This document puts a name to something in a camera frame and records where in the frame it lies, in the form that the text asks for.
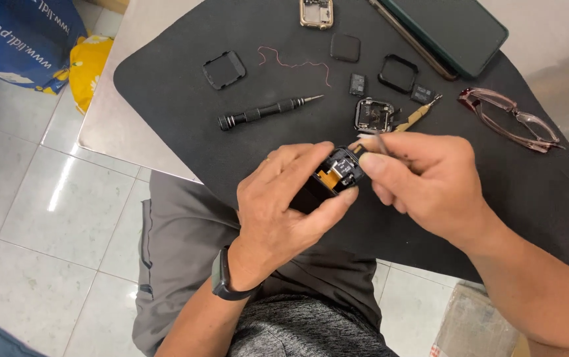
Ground person's right hand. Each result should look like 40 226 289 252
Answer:
349 132 499 255

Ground person's left hand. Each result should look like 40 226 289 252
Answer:
227 141 360 291

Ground thin metal tweezers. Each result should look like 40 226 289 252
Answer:
374 130 392 156

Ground black smartwatch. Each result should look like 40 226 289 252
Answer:
288 145 367 215

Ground black work mat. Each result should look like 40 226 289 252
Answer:
113 0 569 284

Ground black fitness band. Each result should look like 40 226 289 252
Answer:
211 245 264 301

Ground silver opened smartwatch case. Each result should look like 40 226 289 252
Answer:
354 97 402 134

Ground small black watch battery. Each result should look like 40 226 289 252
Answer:
410 84 436 105
349 73 367 97

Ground grey trousers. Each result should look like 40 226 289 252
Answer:
132 170 383 357

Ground black precision screwdriver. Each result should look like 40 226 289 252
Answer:
218 94 325 132

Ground pink translucent eyeglasses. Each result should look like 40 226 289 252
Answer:
457 87 566 153

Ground black hollow watch bezel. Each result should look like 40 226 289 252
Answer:
378 54 419 95

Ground grey heathered shirt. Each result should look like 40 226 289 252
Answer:
226 294 400 357

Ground cardboard box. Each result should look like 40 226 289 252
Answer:
429 283 531 357

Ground dark green smartphone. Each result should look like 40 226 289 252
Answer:
368 0 509 81

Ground black square watch screen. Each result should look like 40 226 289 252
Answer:
330 33 362 63

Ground gold smartwatch case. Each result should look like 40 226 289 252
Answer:
299 0 335 30

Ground yellow plastic bag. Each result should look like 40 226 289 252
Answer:
68 35 115 116

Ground blue shopping bag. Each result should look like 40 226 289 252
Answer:
0 0 88 95

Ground yellow handled pry tool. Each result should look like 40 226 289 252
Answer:
392 94 443 133

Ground black square watch frame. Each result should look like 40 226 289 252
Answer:
202 51 247 91

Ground thin pink wire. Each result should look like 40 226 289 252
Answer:
257 46 332 88

